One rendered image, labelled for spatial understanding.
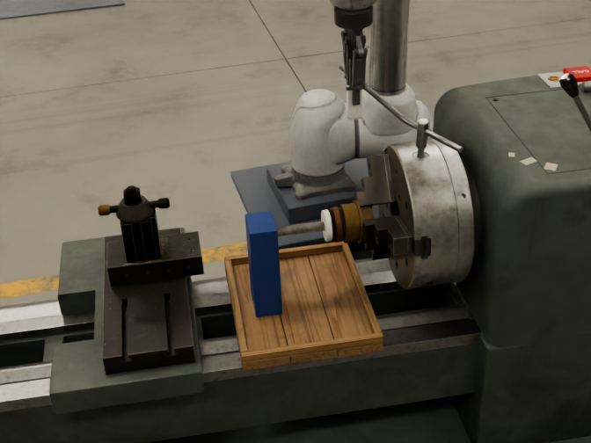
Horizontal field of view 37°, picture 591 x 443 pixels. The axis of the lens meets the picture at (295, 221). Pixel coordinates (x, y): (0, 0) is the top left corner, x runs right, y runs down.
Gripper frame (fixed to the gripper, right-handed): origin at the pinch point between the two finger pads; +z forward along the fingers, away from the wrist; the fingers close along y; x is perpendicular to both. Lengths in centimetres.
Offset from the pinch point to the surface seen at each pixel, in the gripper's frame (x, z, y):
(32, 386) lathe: -72, 48, 16
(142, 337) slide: -48, 38, 19
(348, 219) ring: -3.2, 23.2, 7.1
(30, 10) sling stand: -125, 106, -463
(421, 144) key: 11.9, 7.1, 8.4
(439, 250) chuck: 12.6, 25.5, 19.8
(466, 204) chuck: 18.8, 17.2, 17.1
